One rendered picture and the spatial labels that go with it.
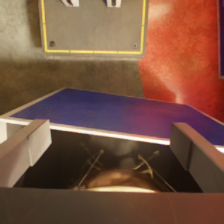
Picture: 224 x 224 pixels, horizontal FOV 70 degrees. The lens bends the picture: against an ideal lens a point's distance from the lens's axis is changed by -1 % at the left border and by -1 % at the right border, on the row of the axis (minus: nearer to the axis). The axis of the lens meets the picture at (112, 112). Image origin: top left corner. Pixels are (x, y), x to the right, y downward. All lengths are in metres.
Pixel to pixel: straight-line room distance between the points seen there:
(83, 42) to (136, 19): 0.37
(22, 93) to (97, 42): 0.91
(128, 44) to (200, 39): 0.71
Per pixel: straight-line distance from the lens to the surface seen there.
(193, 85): 1.64
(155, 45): 1.52
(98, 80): 1.48
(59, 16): 1.24
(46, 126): 0.16
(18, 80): 1.71
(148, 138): 0.58
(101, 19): 1.18
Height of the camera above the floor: 1.47
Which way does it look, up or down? 74 degrees down
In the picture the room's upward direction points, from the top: 177 degrees counter-clockwise
